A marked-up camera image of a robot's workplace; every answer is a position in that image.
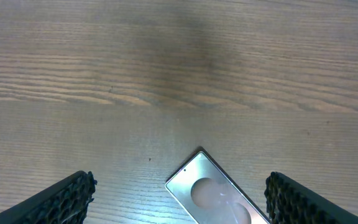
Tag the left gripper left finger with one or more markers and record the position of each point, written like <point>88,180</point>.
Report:
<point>65,202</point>

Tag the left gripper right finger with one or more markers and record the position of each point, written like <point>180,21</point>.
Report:
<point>289,202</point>

